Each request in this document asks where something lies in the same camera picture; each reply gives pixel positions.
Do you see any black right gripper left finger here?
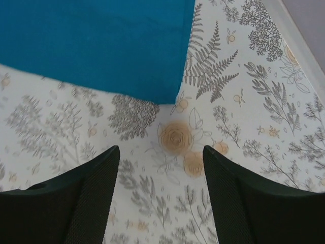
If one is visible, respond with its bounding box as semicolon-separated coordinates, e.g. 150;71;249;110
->
1;145;120;243

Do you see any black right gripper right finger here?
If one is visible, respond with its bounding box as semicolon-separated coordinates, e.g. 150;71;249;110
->
203;145;324;243

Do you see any floral table mat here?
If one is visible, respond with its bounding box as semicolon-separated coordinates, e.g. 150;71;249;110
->
1;1;324;243

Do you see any blue t shirt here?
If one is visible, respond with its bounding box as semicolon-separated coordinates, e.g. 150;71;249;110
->
1;1;194;104

